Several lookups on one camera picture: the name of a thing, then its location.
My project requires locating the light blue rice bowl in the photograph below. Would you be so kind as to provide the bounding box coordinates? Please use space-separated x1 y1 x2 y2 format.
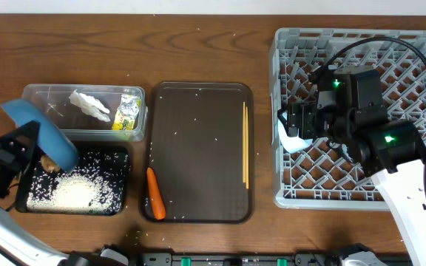
277 122 314 154

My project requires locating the dark blue plate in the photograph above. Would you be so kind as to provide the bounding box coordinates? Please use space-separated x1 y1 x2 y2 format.
1 98 79 172

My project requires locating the golden brown food scrap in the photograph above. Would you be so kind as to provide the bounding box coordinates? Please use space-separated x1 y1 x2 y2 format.
40 154 61 173

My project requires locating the light blue plastic cup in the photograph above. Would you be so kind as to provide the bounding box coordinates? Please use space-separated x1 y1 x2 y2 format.
340 144 354 163

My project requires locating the white tissue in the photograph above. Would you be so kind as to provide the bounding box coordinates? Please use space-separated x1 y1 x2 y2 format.
69 91 110 122

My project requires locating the yellow silver snack wrapper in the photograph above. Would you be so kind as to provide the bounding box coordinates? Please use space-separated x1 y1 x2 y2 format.
112 95 141 131

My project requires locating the orange carrot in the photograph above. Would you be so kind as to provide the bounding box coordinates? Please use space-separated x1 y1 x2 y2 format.
146 167 166 220

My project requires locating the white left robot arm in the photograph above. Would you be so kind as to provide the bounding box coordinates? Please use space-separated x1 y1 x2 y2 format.
0 121 129 266

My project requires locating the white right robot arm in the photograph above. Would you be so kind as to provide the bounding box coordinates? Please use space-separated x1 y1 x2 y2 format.
277 66 426 265

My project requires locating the clear plastic waste bin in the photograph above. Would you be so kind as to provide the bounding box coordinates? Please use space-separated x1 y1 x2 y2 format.
22 84 148 142

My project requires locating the black waste tray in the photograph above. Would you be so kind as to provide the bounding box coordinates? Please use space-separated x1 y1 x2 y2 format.
14 142 131 216

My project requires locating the grey plastic dishwasher rack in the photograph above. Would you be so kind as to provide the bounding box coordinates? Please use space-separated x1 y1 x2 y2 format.
269 28 426 211

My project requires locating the white rice pile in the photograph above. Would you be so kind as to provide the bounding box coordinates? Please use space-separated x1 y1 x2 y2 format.
26 150 129 214

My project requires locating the dark brown serving tray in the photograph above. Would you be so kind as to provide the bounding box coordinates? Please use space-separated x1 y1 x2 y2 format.
146 81 254 224

